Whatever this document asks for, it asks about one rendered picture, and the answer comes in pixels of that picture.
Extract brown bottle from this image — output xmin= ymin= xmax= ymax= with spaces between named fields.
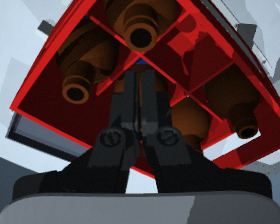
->
xmin=114 ymin=57 xmax=169 ymax=100
xmin=171 ymin=95 xmax=210 ymax=154
xmin=104 ymin=0 xmax=178 ymax=52
xmin=55 ymin=15 xmax=121 ymax=104
xmin=203 ymin=63 xmax=260 ymax=139

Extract grey rectangular tray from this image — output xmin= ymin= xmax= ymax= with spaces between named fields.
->
xmin=5 ymin=111 xmax=89 ymax=163

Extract red plastic crate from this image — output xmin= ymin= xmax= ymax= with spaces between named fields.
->
xmin=10 ymin=0 xmax=280 ymax=169

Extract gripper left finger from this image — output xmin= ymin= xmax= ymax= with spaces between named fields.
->
xmin=12 ymin=69 xmax=140 ymax=201

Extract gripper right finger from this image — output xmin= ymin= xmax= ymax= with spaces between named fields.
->
xmin=141 ymin=69 xmax=273 ymax=200

